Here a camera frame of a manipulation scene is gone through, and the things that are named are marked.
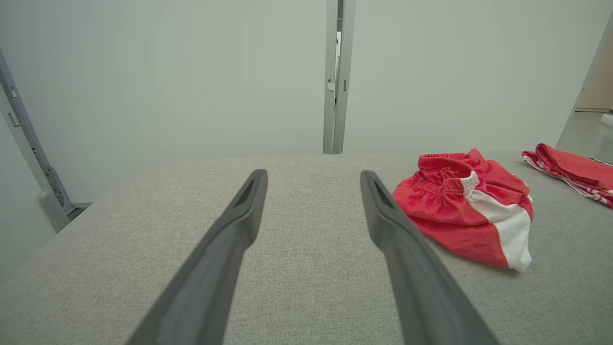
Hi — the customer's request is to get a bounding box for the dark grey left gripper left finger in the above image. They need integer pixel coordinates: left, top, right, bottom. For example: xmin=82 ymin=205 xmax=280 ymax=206
xmin=125 ymin=169 xmax=269 ymax=345

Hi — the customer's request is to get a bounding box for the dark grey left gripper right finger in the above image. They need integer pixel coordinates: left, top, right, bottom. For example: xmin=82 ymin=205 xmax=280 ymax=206
xmin=360 ymin=170 xmax=501 ymax=345

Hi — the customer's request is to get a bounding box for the red and white shirt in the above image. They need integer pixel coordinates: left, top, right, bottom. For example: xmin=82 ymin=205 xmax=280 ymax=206
xmin=393 ymin=149 xmax=534 ymax=274

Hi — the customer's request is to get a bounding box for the red and white jersey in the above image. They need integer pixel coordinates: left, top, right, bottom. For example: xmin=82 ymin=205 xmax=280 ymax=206
xmin=521 ymin=143 xmax=613 ymax=209

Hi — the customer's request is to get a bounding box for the grey metal frame with hinge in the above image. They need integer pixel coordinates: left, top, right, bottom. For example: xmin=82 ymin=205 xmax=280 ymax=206
xmin=0 ymin=48 xmax=94 ymax=234

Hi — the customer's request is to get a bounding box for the grey metal partition post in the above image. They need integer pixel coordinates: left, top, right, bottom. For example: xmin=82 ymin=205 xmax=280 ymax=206
xmin=322 ymin=0 xmax=356 ymax=155

